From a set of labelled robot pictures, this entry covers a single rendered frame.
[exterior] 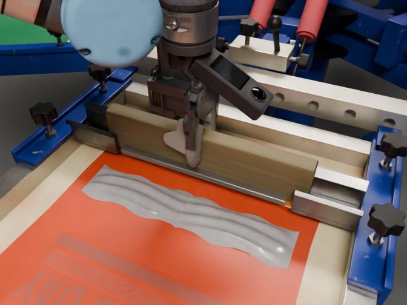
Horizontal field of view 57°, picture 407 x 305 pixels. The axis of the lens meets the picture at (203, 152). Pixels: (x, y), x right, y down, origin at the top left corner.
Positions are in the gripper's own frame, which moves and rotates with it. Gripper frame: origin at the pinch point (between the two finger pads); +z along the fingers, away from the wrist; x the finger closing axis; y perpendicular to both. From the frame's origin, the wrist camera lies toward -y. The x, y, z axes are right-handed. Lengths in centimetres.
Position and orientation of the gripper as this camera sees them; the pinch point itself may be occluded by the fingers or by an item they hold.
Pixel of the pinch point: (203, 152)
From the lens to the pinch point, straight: 62.1
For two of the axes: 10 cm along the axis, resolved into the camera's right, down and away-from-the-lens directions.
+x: -4.1, 6.1, -6.8
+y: -9.1, -2.7, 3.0
